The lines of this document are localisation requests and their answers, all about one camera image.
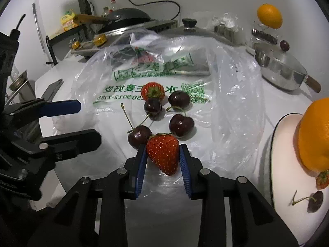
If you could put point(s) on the clear plastic bag green print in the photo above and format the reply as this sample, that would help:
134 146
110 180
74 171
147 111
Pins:
223 82

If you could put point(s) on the glass jar with dates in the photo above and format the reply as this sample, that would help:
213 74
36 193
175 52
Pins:
265 33

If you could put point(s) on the steel saucepan wooden handle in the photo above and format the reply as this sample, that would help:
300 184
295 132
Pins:
282 69

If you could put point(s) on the large steel pot lid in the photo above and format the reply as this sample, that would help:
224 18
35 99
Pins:
189 28

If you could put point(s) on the red strawberry on bag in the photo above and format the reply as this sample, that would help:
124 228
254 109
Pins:
152 90

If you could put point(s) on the red strawberry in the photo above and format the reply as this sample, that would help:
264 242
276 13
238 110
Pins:
152 90
163 150

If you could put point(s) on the black wok wooden handle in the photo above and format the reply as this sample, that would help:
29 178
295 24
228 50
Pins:
120 18

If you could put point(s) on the yellow detergent bottle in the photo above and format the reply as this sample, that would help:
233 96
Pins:
67 20

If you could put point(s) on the large orange on plate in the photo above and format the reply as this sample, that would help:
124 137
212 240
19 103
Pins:
313 136

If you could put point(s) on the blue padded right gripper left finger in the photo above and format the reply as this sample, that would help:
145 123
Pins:
137 172

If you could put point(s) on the black umbrella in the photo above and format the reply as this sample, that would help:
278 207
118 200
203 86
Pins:
89 8

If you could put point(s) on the crumpled bag with metal cup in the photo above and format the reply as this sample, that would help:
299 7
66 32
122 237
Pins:
228 27

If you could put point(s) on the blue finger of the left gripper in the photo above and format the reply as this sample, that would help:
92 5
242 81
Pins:
41 107

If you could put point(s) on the white plate dark rim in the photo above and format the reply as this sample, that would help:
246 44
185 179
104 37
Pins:
290 181

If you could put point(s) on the red cap sauce bottle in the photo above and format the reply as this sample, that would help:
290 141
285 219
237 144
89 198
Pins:
113 6

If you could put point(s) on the black wire rack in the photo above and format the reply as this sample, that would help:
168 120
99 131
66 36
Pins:
79 31

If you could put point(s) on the induction cooktop gold knobs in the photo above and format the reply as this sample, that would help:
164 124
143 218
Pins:
89 48

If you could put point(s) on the dark cherry with stem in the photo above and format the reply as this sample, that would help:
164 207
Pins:
137 135

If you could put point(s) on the strawberry on plate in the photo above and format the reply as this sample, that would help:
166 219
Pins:
322 180

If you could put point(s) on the orange on glass jar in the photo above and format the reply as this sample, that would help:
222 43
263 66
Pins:
270 16

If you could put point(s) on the dark oil bottle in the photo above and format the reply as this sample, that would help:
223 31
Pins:
105 12

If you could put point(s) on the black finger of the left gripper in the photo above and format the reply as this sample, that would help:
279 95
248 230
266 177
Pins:
45 152

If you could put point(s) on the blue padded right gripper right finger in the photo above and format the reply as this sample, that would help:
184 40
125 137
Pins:
190 168

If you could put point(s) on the dark cherry on plate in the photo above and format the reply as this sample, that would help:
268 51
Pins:
315 201

